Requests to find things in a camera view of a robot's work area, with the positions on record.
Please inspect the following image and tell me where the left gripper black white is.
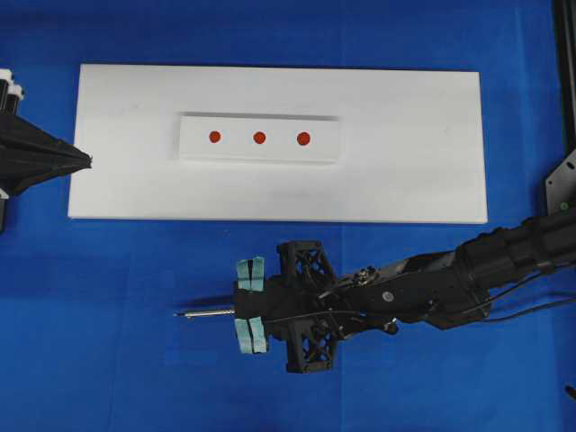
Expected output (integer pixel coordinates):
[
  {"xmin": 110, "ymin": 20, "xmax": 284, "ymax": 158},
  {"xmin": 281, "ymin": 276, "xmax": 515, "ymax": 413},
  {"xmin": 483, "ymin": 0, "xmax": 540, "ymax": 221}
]
[{"xmin": 0, "ymin": 67, "xmax": 95, "ymax": 235}]

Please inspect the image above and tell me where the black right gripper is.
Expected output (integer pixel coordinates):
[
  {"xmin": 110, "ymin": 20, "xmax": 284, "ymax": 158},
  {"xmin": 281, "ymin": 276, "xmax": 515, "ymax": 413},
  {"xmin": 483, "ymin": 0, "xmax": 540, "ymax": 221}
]
[{"xmin": 233, "ymin": 240, "xmax": 450, "ymax": 374}]

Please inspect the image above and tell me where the black soldering iron cable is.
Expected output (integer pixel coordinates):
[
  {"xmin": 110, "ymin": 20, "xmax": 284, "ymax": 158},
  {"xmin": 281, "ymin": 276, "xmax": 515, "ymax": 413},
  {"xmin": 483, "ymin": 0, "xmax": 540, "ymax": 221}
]
[{"xmin": 485, "ymin": 294, "xmax": 576, "ymax": 325}]

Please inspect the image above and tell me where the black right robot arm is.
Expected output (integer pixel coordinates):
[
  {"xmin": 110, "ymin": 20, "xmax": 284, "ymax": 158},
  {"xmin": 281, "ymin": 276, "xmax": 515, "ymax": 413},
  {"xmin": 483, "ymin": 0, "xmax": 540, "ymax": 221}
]
[{"xmin": 233, "ymin": 211, "xmax": 575, "ymax": 374}]

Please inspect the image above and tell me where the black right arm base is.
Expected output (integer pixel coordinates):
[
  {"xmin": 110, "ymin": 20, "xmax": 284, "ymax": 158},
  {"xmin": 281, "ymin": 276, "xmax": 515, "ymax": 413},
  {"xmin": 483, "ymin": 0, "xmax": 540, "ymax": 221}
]
[{"xmin": 544, "ymin": 150, "xmax": 576, "ymax": 215}]

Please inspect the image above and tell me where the large white base board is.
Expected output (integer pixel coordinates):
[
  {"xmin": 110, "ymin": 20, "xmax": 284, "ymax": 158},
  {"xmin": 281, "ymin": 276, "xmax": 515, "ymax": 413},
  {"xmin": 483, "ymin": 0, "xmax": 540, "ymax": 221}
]
[{"xmin": 68, "ymin": 64, "xmax": 488, "ymax": 224}]

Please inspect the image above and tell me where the blue table mat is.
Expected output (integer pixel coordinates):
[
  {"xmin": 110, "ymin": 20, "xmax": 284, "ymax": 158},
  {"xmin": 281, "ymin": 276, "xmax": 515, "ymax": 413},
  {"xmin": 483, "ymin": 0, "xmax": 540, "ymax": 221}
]
[{"xmin": 1, "ymin": 1, "xmax": 575, "ymax": 431}]

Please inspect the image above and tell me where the small white marked block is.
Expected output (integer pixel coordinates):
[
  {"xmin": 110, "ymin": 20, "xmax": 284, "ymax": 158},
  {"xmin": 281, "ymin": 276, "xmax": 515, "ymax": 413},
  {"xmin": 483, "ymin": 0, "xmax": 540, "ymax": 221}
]
[{"xmin": 178, "ymin": 112, "xmax": 342, "ymax": 166}]

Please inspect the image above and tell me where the black aluminium frame post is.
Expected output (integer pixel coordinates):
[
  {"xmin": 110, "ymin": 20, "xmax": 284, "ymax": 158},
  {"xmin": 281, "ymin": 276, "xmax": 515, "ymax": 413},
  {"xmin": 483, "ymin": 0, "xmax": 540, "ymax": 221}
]
[{"xmin": 552, "ymin": 0, "xmax": 575, "ymax": 155}]

